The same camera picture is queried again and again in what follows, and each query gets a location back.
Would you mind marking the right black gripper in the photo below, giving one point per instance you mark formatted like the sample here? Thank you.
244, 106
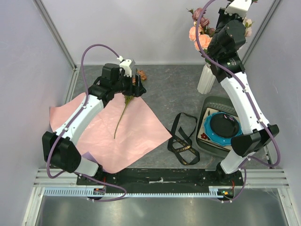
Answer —
225, 16

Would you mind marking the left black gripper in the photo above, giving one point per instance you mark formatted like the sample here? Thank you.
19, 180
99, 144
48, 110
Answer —
137, 90

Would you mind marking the pale pink rose stem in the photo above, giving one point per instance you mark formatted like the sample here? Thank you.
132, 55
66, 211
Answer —
247, 22

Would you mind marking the large peach peony stem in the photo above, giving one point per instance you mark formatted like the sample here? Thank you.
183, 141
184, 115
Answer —
204, 39

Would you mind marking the mauve rose stem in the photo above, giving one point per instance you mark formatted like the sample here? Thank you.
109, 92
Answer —
204, 22

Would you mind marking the purple pink wrapping paper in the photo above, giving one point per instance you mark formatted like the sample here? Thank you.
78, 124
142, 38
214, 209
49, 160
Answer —
139, 132

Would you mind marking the black ribbon with gold lettering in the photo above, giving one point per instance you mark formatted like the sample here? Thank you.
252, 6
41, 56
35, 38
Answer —
179, 145

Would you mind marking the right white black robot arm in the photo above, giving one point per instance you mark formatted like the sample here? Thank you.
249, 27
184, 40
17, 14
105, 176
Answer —
227, 67

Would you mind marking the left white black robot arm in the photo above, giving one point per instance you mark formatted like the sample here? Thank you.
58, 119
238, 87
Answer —
59, 147

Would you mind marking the white ribbed ceramic vase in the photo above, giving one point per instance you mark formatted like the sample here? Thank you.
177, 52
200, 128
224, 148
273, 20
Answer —
206, 80

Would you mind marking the dark green plastic tray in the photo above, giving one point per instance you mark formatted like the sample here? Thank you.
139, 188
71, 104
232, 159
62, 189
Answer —
213, 104

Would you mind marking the black round plate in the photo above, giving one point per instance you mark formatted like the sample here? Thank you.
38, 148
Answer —
224, 125

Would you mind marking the blue scalloped plate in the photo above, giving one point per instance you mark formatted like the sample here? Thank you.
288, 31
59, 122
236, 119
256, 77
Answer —
215, 138

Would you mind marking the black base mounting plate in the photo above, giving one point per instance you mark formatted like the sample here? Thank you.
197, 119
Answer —
170, 180

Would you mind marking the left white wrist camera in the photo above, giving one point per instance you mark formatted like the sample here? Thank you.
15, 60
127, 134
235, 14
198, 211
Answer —
128, 65

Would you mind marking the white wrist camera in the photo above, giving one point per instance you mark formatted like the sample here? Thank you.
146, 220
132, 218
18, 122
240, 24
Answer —
239, 7
128, 65

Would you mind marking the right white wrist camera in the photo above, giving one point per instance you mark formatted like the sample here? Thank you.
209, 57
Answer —
239, 7

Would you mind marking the grey slotted cable duct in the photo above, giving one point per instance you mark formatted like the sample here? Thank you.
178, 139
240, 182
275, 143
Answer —
100, 193

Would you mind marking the aluminium frame rail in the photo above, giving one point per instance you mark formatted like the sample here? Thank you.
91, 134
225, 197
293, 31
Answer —
252, 178

